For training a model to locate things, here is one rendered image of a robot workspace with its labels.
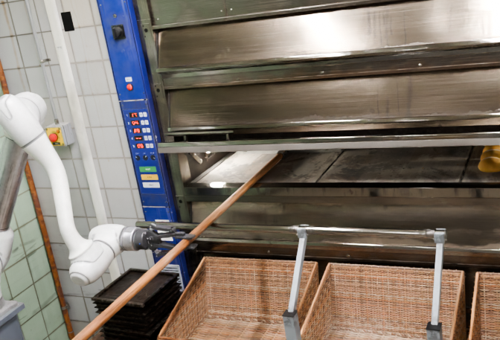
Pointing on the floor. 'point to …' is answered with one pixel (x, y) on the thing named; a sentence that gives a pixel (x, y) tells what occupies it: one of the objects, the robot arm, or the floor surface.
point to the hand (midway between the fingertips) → (186, 241)
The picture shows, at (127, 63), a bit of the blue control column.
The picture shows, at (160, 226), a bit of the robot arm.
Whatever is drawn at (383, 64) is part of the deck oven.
